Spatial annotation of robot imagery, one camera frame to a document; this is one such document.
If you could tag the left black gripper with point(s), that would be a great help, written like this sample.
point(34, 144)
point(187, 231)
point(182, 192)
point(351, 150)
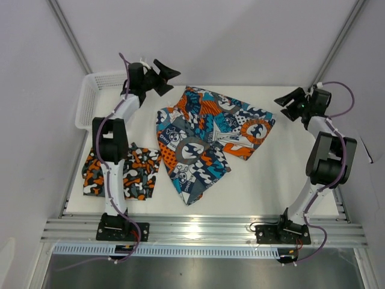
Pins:
point(157, 79)

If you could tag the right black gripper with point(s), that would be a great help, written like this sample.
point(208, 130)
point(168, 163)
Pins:
point(295, 105)

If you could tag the blue orange patterned shorts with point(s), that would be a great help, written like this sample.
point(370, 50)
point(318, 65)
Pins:
point(195, 135)

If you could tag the orange black camo shorts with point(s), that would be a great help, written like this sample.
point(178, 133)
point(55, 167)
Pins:
point(140, 171)

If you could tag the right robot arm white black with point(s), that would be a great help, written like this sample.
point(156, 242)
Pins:
point(329, 163)

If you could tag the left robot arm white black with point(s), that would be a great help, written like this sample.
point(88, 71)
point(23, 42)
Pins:
point(110, 141)

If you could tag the white plastic basket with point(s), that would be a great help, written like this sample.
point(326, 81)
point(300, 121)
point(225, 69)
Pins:
point(99, 95)

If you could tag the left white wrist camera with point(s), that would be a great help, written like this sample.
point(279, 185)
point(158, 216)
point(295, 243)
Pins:
point(146, 65)

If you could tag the right aluminium frame post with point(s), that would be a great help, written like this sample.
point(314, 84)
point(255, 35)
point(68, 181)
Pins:
point(343, 33)

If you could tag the aluminium frame post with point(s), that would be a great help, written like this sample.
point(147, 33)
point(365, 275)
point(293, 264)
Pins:
point(343, 33)
point(66, 29)

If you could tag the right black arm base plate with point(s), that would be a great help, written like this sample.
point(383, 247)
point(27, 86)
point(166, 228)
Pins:
point(270, 233)

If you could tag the left aluminium frame post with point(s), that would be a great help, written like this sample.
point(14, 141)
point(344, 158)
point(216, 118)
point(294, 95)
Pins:
point(66, 29)

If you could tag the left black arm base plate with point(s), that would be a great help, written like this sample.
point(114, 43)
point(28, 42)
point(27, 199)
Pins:
point(117, 228)

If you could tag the aluminium mounting rail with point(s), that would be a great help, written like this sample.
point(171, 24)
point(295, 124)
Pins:
point(196, 230)

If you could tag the white slotted cable duct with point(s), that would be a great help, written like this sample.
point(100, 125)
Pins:
point(248, 252)

